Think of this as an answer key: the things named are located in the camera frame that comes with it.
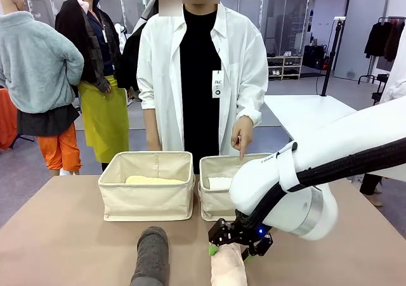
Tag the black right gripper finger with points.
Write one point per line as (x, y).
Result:
(258, 246)
(213, 250)

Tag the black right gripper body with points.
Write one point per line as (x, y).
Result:
(231, 233)

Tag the pink towel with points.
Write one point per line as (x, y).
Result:
(228, 267)

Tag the white towel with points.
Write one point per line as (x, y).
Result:
(219, 183)

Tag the yellow towel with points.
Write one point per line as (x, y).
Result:
(152, 180)

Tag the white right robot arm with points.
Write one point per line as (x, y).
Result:
(342, 133)

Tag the person's right forearm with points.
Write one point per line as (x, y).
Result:
(151, 121)

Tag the person's left hand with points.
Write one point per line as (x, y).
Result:
(242, 133)

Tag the person's right hand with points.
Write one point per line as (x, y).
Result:
(153, 143)

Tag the beige fabric basket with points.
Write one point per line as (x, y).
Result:
(211, 203)
(149, 200)

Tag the gray rolled towel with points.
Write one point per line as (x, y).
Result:
(152, 254)

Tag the white table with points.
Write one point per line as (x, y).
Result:
(304, 111)

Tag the white name tag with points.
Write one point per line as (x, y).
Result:
(218, 84)

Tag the wooden shoe rack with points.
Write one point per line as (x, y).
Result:
(284, 67)

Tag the person in white shirt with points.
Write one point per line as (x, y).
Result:
(165, 61)

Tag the black suitcase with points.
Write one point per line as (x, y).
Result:
(314, 56)

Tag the black tripod pole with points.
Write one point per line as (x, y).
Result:
(330, 61)

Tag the black cart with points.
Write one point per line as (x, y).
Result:
(380, 87)

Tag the person in black coat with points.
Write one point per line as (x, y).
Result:
(128, 61)

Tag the rack with dark clothes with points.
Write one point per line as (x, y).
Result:
(377, 42)

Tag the orange cloth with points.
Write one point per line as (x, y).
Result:
(8, 118)

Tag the mannequin in gray fleece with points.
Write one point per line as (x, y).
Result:
(38, 61)

